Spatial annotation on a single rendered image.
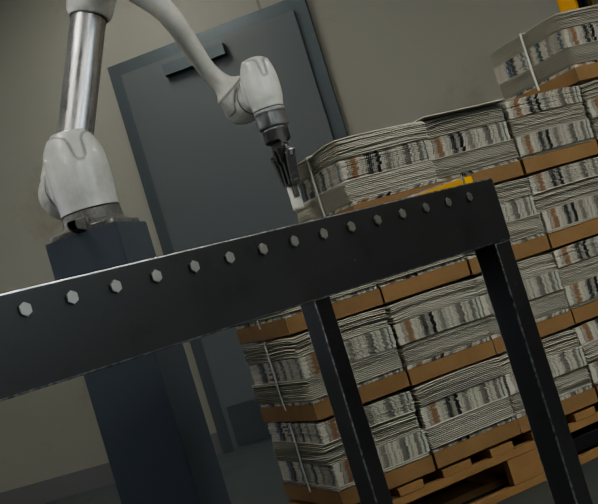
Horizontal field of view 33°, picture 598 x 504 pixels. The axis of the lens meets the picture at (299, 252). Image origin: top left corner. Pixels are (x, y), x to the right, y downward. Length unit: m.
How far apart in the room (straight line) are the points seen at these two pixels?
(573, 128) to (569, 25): 0.33
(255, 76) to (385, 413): 0.99
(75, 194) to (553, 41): 1.57
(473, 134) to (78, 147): 1.12
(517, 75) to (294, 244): 2.03
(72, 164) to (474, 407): 1.25
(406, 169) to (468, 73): 2.41
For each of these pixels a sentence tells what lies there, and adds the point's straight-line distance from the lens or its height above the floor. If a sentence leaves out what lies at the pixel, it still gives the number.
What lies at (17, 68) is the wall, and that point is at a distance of 5.86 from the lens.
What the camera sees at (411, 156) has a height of 0.97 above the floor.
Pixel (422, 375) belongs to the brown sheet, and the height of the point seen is 0.39.
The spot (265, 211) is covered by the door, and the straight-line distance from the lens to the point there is 5.21.
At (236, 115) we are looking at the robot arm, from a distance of 2.97.
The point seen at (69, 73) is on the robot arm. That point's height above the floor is 1.47.
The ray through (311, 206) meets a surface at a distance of 2.90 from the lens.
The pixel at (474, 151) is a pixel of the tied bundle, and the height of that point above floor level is 0.94.
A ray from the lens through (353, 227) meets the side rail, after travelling 1.59.
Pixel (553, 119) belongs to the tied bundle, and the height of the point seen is 0.97.
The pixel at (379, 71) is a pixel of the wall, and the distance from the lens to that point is 5.19.
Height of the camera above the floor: 0.70
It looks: 2 degrees up
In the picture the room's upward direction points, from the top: 17 degrees counter-clockwise
